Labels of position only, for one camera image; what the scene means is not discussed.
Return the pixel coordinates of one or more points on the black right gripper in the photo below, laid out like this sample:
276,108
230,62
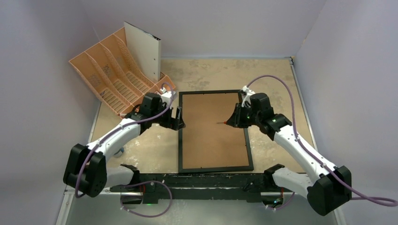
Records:
237,116

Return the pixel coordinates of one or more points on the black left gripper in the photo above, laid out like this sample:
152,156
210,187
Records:
171,123

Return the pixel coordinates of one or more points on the black sunflower photo frame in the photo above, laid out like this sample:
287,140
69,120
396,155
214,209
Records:
203,145

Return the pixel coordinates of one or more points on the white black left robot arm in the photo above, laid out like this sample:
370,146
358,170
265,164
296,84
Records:
86,170

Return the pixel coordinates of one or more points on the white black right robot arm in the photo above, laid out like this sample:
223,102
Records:
320,182

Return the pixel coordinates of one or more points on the blue patterned tape roll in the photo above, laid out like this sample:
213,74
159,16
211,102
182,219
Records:
119,153

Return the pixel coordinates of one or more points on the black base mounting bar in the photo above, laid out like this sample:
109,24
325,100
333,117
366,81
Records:
250,187

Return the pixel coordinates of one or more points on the white binder board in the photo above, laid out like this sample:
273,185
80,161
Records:
145,49

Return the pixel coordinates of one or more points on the peach plastic file organizer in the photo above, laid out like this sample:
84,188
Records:
111,73

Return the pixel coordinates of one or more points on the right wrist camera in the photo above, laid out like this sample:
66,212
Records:
246,93

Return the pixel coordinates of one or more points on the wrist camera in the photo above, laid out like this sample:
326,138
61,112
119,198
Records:
167,96
246,93

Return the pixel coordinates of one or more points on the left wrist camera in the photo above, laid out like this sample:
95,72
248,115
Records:
167,96

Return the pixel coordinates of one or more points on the aluminium rail frame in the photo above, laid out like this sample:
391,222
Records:
325,186

